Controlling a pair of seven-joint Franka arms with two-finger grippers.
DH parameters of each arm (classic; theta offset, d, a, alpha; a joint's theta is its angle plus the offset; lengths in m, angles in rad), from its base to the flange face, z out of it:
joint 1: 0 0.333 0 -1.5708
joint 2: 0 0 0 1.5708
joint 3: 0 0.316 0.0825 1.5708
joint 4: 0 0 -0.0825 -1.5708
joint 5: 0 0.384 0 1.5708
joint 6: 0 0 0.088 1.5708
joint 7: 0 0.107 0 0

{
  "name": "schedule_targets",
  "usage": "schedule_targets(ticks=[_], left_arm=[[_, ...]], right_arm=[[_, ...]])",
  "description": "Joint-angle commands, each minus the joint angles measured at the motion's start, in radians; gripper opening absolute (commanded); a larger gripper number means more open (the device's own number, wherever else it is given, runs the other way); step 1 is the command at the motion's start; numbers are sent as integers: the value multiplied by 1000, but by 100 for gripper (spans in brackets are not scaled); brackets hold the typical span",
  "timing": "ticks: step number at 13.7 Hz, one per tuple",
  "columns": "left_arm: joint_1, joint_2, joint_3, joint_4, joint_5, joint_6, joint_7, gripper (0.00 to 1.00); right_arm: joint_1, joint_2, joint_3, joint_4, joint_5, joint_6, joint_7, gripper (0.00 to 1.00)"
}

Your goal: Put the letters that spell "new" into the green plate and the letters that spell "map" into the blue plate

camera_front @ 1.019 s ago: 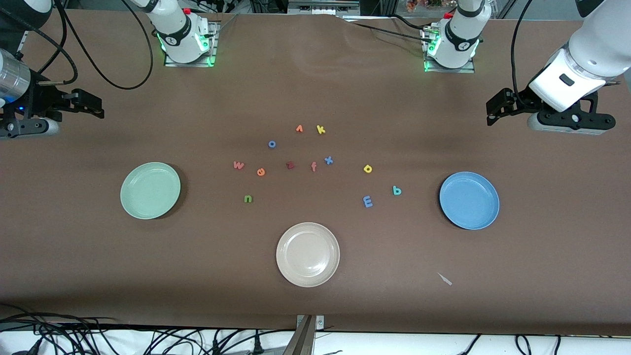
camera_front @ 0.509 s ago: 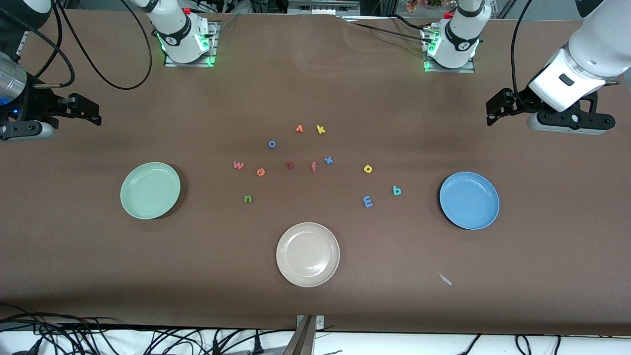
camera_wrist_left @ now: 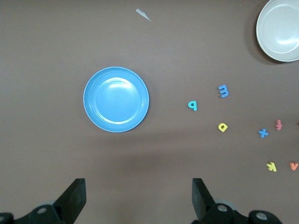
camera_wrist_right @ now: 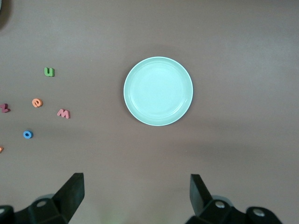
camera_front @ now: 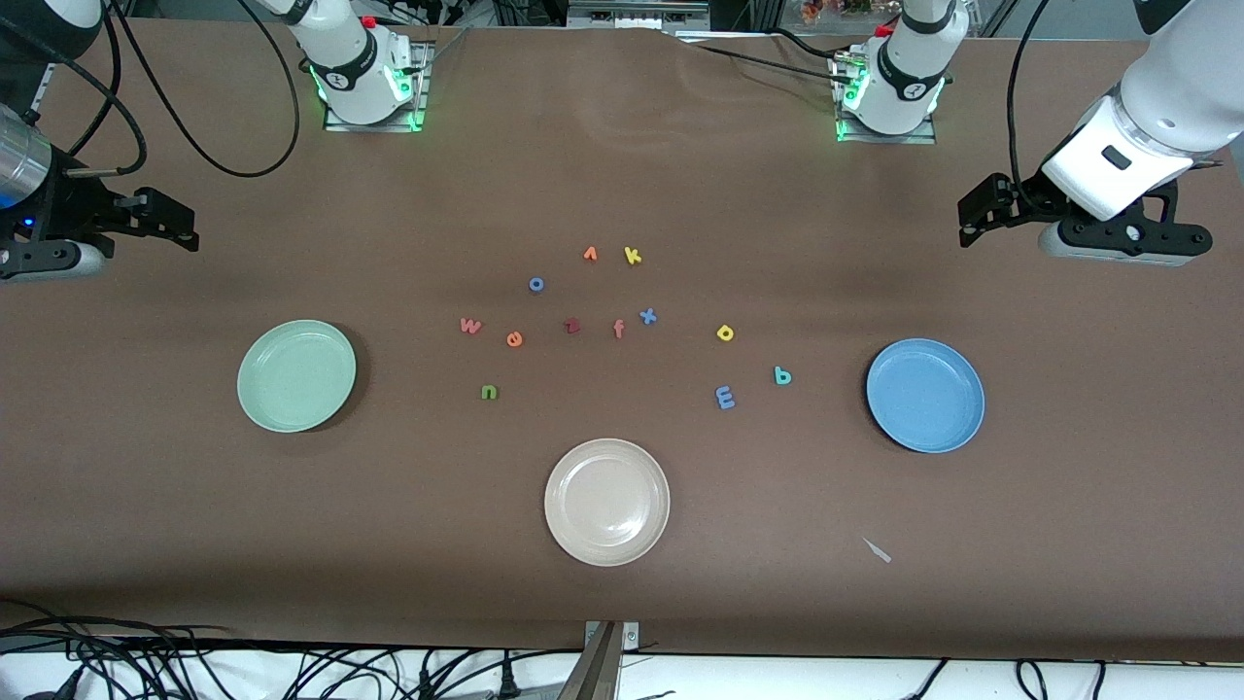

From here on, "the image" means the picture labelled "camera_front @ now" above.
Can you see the pink foam letter w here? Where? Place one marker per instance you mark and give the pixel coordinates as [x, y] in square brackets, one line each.
[470, 326]

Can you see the blue foam letter E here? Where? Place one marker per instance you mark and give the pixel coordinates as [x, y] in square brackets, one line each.
[725, 397]

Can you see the aluminium frame profile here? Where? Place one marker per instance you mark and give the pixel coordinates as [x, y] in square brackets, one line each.
[637, 12]

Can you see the colourful background objects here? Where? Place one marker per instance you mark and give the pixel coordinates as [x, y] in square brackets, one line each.
[816, 12]

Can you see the silver table edge bracket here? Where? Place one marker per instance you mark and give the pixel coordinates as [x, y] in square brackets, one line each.
[630, 635]

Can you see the grey metal bar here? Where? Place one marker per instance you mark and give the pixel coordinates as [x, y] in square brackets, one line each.
[595, 671]

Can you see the small white paper scrap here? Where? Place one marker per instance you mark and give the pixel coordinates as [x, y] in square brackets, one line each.
[878, 550]

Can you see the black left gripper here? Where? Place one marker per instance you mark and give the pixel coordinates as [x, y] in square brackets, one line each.
[1022, 201]

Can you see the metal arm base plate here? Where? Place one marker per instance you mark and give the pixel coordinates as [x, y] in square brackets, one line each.
[889, 139]
[374, 127]

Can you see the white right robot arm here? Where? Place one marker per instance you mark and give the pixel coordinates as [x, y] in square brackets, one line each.
[355, 68]

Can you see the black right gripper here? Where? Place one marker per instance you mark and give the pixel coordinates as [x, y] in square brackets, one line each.
[70, 207]

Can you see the blue plate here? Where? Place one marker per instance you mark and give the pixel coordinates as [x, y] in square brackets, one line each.
[925, 396]

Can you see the beige plate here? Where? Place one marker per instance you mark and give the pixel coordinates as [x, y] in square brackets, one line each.
[606, 503]

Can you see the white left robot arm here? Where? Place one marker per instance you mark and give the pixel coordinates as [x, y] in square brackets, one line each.
[909, 78]

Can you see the green plate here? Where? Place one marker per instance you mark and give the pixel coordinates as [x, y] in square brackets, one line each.
[296, 376]

